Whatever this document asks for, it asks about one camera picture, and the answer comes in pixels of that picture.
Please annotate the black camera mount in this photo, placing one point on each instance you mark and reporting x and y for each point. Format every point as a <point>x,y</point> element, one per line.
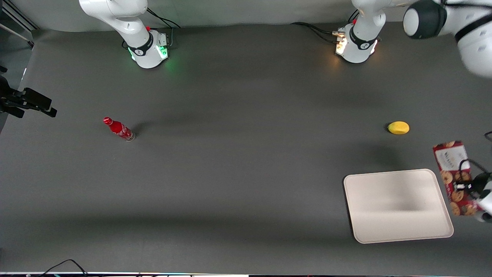
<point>30,100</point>

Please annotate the yellow lemon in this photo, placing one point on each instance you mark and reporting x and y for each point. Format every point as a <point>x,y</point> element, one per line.
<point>398,127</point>

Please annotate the beige rectangular tray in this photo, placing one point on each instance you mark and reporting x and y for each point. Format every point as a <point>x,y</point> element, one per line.
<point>396,206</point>

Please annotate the red cola bottle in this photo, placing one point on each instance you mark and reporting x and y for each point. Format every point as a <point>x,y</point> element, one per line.
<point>119,129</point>

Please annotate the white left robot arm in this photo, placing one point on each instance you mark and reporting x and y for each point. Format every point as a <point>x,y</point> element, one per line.
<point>472,34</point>

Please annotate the red cookie box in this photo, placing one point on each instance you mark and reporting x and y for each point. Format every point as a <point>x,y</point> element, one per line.
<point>447,161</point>

